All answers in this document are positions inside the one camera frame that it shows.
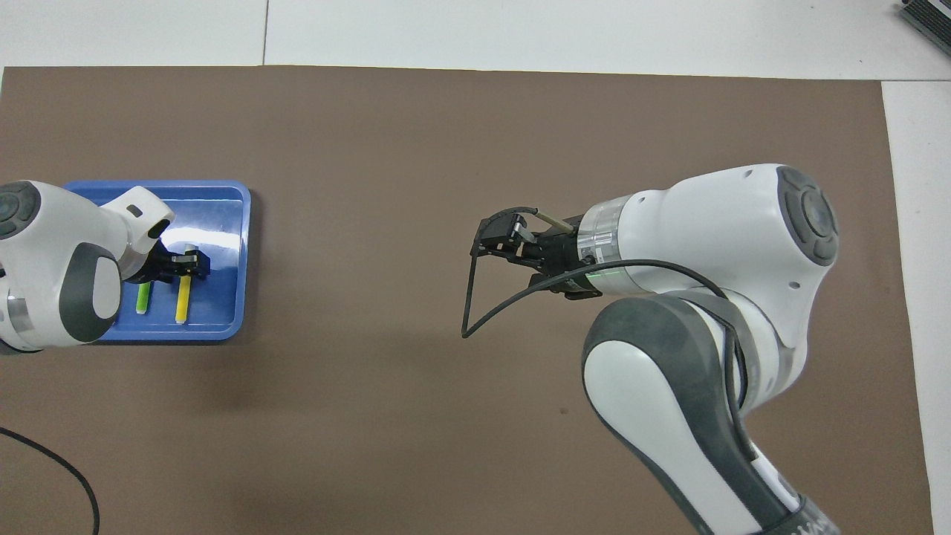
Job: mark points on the yellow pen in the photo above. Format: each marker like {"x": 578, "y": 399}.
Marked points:
{"x": 183, "y": 301}

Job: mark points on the brown table mat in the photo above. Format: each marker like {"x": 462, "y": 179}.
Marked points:
{"x": 371, "y": 409}

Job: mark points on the grey striped device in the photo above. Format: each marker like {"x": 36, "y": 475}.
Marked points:
{"x": 929, "y": 15}

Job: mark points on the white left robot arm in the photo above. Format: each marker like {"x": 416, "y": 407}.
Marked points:
{"x": 44, "y": 253}

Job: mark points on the blue plastic tray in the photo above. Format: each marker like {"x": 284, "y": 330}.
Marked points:
{"x": 215, "y": 223}

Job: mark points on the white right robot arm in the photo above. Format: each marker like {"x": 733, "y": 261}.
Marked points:
{"x": 713, "y": 223}

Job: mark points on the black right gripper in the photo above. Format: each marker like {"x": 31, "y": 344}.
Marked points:
{"x": 561, "y": 256}

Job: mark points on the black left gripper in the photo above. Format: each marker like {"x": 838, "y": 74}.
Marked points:
{"x": 157, "y": 266}

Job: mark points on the green pen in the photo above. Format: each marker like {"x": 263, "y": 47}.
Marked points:
{"x": 143, "y": 297}

